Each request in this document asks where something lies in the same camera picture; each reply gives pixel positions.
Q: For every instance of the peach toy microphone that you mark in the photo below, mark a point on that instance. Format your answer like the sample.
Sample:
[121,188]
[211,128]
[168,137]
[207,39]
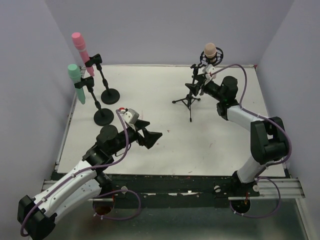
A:
[210,52]

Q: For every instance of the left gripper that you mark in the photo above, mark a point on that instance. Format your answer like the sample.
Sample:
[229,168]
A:
[141,136]

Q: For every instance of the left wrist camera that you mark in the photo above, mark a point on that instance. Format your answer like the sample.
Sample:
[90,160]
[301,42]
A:
[129,115]

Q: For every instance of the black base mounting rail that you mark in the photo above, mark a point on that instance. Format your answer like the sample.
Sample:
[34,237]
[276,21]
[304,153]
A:
[128,191]

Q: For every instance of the black round-base mic stand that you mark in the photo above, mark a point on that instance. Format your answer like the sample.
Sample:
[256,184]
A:
[109,96]

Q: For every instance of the pink toy microphone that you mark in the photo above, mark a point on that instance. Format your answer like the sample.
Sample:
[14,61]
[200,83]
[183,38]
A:
[80,44]

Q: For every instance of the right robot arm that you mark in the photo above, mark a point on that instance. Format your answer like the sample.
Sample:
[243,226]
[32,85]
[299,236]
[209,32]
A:
[268,142]

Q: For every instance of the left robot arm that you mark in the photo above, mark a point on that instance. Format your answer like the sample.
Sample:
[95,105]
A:
[99,157]

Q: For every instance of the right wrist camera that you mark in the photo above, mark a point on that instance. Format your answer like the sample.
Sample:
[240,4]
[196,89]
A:
[208,72]

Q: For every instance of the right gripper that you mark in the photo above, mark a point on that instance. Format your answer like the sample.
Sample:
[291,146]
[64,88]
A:
[200,86]

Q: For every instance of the teal toy microphone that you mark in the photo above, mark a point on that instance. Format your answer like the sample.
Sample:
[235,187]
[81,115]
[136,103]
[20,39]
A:
[74,74]

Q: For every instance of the black tripod mic stand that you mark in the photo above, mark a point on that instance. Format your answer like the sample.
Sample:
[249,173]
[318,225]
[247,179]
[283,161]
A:
[189,99]

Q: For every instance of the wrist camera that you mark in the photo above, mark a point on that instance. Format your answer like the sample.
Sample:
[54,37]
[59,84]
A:
[208,72]
[129,115]

